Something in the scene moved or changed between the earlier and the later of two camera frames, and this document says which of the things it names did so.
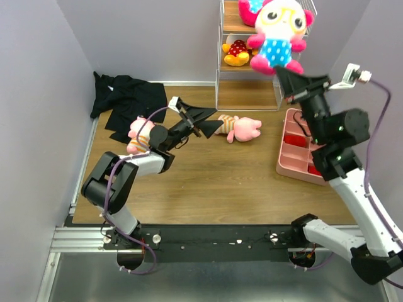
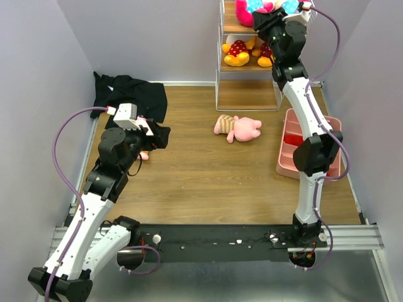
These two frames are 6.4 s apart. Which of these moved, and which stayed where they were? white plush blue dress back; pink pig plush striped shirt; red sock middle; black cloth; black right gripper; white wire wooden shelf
Moved: white plush blue dress back; black right gripper
Stayed: white wire wooden shelf; red sock middle; black cloth; pink pig plush striped shirt
